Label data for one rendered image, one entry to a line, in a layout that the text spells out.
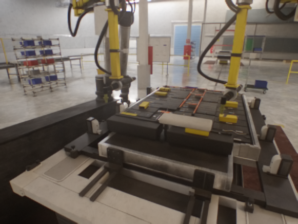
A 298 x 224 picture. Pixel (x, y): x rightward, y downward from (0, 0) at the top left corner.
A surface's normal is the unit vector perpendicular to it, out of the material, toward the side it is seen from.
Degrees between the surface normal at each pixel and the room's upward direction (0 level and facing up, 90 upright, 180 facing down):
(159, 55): 90
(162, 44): 90
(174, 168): 90
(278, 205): 0
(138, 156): 90
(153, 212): 0
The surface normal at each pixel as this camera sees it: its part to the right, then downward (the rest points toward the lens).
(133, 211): 0.00, -0.93
